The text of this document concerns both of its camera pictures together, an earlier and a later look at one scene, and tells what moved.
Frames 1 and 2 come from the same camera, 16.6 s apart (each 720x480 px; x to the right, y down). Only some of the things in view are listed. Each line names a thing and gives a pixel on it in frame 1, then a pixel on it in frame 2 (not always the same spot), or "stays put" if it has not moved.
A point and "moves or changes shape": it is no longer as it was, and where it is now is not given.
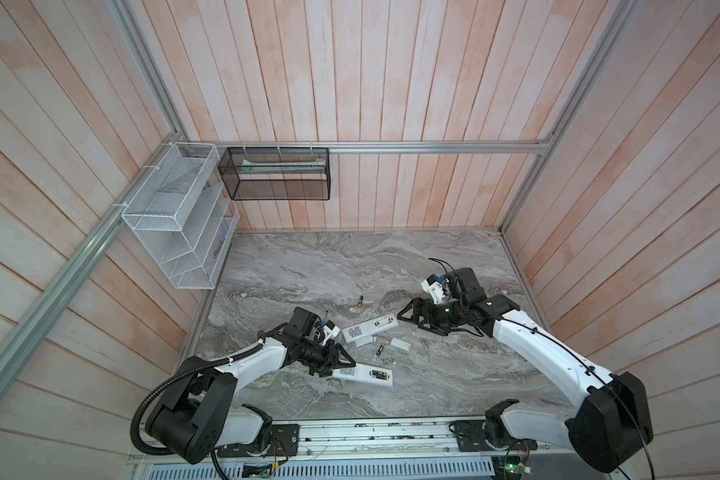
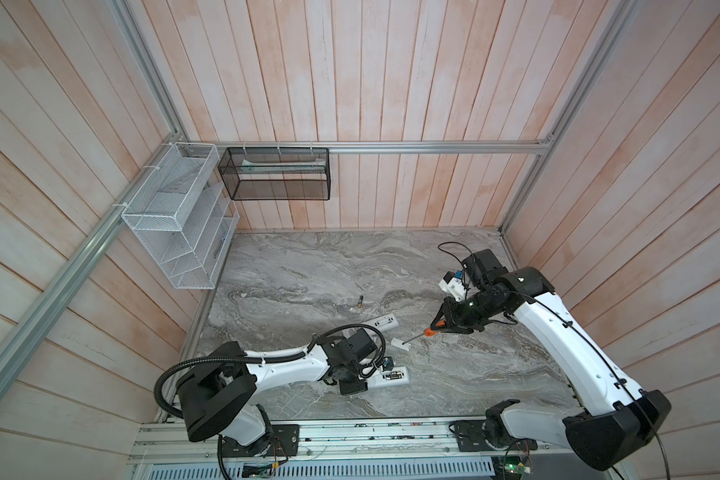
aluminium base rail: [346, 438] stays put
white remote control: [367, 373] moves or changes shape
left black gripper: [332, 360] → [358, 386]
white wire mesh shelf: [184, 217] stays put
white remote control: [369, 327] stays put
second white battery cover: [400, 344] stays put
